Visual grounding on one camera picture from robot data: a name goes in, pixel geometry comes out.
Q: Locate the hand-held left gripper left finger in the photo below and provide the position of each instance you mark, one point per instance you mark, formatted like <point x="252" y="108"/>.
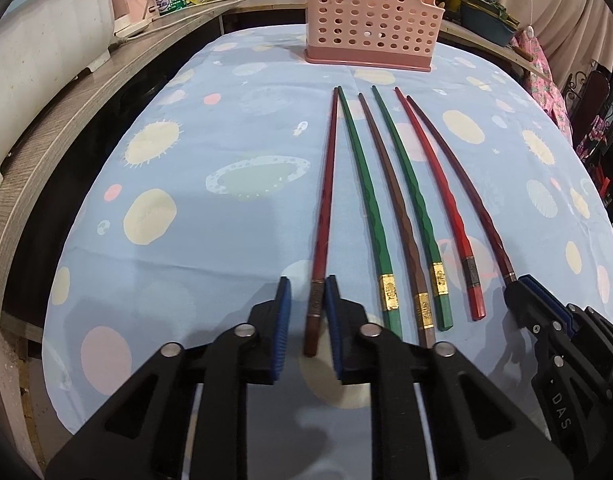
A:
<point x="282" y="330"/>

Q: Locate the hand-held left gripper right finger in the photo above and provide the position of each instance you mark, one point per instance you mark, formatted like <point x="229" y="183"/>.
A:
<point x="336" y="330"/>

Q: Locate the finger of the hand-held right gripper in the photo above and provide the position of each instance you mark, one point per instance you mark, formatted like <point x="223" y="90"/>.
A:
<point x="556" y="305"/>
<point x="526" y="307"/>

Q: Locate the dark red chopstick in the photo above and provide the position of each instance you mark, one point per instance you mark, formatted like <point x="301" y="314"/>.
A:
<point x="322" y="225"/>

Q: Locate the green chopstick gold band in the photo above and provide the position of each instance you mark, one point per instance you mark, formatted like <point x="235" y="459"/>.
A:
<point x="411" y="185"/>
<point x="369" y="200"/>

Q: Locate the dark maroon chopstick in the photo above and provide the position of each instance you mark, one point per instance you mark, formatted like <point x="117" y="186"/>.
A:
<point x="466" y="185"/>

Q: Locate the brown chopstick gold band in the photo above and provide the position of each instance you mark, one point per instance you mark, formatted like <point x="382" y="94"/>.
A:
<point x="394" y="200"/>

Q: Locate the bright red chopstick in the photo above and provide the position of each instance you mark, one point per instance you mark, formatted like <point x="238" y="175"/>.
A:
<point x="444" y="190"/>

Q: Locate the pink perforated plastic basket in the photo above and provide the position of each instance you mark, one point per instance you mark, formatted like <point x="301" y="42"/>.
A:
<point x="366" y="15"/>

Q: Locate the blue planet print tablecloth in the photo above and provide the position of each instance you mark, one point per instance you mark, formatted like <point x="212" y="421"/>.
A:
<point x="211" y="220"/>

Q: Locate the dark wooden chair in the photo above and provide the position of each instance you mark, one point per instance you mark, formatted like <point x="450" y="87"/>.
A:
<point x="589" y="110"/>

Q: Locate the pink floral garment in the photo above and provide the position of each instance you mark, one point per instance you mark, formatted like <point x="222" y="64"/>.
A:
<point x="546" y="85"/>

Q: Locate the wooden board shelf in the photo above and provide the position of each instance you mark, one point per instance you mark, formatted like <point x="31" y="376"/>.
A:
<point x="466" y="35"/>

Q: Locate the blue basin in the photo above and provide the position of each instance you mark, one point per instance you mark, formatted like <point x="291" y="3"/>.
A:
<point x="486" y="27"/>

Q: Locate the beige curtain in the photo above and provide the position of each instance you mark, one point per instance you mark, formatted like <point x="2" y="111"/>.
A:
<point x="576" y="10"/>

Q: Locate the wood grain counter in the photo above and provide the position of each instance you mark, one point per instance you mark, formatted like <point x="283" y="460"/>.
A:
<point x="61" y="125"/>

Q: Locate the green rimmed basin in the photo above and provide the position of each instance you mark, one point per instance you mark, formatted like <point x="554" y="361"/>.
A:
<point x="486" y="6"/>

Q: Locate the white bin with grey-blue lid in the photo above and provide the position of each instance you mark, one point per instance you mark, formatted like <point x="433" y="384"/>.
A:
<point x="41" y="40"/>

